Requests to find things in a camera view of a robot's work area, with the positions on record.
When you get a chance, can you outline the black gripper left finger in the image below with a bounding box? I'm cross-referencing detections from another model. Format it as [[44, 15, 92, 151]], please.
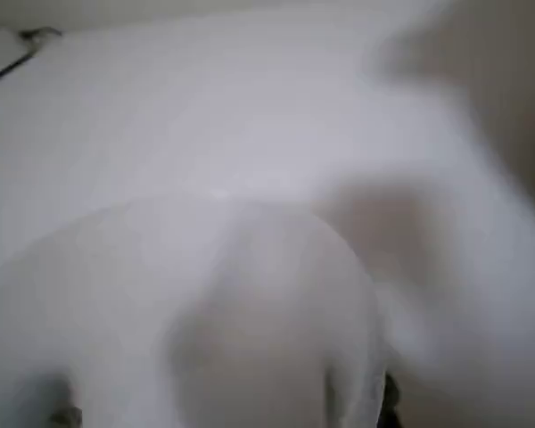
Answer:
[[37, 378, 84, 428]]

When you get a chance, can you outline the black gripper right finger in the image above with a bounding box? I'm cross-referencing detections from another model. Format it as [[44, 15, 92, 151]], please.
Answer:
[[381, 373, 403, 428]]

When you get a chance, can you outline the black cable on table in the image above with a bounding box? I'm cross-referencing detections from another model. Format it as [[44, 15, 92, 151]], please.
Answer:
[[0, 26, 64, 89]]

